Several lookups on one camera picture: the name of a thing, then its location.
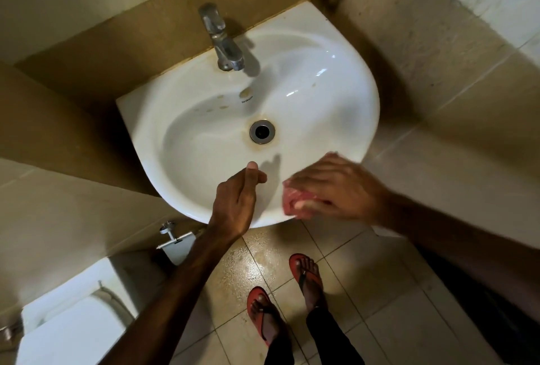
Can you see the person's left hand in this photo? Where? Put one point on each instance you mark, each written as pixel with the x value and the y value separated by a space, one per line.
pixel 232 208

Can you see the person's right hand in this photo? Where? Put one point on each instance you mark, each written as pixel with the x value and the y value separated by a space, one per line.
pixel 346 191

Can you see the red checked cloth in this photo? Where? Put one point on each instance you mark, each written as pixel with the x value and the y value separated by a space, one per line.
pixel 291 202

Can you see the white wash basin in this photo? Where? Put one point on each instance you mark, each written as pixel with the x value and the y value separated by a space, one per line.
pixel 316 103

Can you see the person's left forearm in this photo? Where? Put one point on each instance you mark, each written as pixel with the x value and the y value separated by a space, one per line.
pixel 168 305

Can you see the person's right forearm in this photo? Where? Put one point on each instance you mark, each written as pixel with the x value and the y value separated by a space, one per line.
pixel 464 246

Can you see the chrome sink drain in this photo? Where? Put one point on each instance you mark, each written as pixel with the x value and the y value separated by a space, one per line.
pixel 262 132

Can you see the person's right red flip-flop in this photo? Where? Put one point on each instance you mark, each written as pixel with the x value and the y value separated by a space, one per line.
pixel 297 263

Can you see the person's red flip-flop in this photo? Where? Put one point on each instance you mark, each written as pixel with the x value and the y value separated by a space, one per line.
pixel 297 263
pixel 255 299

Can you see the person's left red flip-flop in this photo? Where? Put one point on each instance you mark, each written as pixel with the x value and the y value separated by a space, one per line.
pixel 255 299

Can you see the person's left leg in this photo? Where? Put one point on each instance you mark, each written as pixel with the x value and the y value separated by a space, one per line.
pixel 274 335

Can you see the person's leg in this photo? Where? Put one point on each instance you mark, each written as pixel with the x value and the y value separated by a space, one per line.
pixel 274 335
pixel 329 335

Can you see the person's right leg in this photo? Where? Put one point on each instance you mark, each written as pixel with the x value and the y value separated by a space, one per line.
pixel 329 335

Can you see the chrome basin faucet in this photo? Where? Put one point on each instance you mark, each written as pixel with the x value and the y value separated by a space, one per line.
pixel 223 46

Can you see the chrome toilet paper holder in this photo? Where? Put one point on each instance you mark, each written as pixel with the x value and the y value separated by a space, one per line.
pixel 168 229

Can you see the white toilet paper roll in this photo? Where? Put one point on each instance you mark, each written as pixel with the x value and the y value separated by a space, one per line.
pixel 179 250

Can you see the chrome angle valve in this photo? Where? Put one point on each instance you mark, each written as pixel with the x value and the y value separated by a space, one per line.
pixel 10 331

